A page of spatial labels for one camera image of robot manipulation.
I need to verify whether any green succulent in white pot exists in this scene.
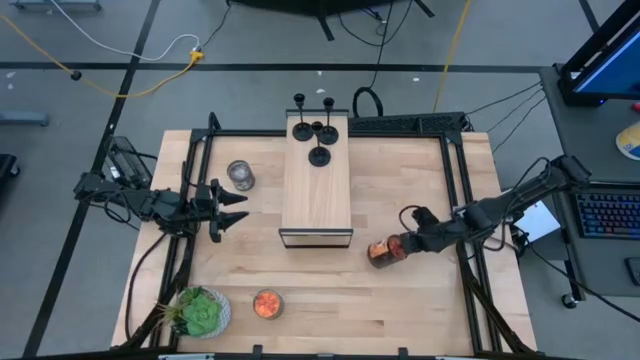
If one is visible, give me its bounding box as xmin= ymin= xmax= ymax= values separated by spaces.
xmin=157 ymin=284 xmax=233 ymax=340

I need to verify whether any black chair foot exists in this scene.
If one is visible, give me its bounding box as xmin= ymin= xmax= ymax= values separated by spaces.
xmin=0 ymin=153 xmax=21 ymax=180

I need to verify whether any grey glass candle jar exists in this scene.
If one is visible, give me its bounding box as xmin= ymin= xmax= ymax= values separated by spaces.
xmin=226 ymin=159 xmax=257 ymax=193

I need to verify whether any thick dark arm cable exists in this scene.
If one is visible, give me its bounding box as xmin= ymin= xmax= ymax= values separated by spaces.
xmin=123 ymin=230 xmax=169 ymax=341

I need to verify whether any black backlit keyboard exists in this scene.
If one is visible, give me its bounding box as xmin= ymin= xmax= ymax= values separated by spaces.
xmin=573 ymin=189 xmax=640 ymax=240

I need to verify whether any orange candle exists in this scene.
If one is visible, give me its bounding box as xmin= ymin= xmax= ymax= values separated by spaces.
xmin=366 ymin=233 xmax=409 ymax=270
xmin=252 ymin=288 xmax=286 ymax=321

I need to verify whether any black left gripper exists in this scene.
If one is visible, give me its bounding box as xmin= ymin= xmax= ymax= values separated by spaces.
xmin=192 ymin=178 xmax=251 ymax=245

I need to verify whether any black round stand base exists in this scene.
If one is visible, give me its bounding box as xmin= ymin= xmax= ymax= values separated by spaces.
xmin=227 ymin=0 xmax=436 ymax=42

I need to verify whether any dark grey desk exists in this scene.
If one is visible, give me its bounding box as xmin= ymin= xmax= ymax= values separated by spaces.
xmin=519 ymin=63 xmax=640 ymax=301

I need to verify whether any light wooden riser shelf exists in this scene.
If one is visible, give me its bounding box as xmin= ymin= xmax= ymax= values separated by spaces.
xmin=277 ymin=108 xmax=355 ymax=250

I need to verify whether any black perforated metal box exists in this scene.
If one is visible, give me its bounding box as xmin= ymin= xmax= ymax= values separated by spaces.
xmin=348 ymin=111 xmax=471 ymax=136

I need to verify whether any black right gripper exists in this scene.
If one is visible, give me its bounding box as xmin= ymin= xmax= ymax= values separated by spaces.
xmin=399 ymin=223 xmax=459 ymax=258

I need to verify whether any black coiled cable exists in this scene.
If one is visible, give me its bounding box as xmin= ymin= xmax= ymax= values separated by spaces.
xmin=351 ymin=0 xmax=396 ymax=120

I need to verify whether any yellow extension cable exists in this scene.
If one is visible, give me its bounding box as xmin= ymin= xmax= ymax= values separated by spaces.
xmin=0 ymin=14 xmax=206 ymax=99
xmin=431 ymin=0 xmax=474 ymax=114

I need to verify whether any yellow and blue disc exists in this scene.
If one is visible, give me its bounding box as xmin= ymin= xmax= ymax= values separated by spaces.
xmin=615 ymin=119 xmax=640 ymax=162

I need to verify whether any black computer mouse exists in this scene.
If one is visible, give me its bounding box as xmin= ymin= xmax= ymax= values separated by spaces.
xmin=624 ymin=256 xmax=640 ymax=287

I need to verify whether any black aluminium table frame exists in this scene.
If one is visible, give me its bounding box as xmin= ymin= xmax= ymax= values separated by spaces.
xmin=118 ymin=111 xmax=537 ymax=357

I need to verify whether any white cable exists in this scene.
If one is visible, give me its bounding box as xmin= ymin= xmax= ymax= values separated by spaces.
xmin=47 ymin=0 xmax=202 ymax=62

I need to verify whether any thin black cable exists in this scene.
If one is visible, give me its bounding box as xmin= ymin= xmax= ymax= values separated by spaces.
xmin=197 ymin=0 xmax=234 ymax=54
xmin=464 ymin=81 xmax=544 ymax=117
xmin=492 ymin=95 xmax=547 ymax=154
xmin=485 ymin=88 xmax=545 ymax=134

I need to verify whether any black metal candlestick holder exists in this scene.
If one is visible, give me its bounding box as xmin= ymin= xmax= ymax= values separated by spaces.
xmin=291 ymin=92 xmax=315 ymax=143
xmin=316 ymin=96 xmax=341 ymax=147
xmin=307 ymin=120 xmax=333 ymax=169

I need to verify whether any grey metal foot bar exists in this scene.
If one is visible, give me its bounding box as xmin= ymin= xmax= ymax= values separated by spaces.
xmin=0 ymin=112 xmax=50 ymax=127

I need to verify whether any black computer monitor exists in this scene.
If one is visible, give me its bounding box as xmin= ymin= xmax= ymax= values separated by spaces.
xmin=556 ymin=0 xmax=640 ymax=107

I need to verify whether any black power supply box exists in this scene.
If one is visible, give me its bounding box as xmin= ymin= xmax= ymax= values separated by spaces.
xmin=104 ymin=135 xmax=154 ymax=195

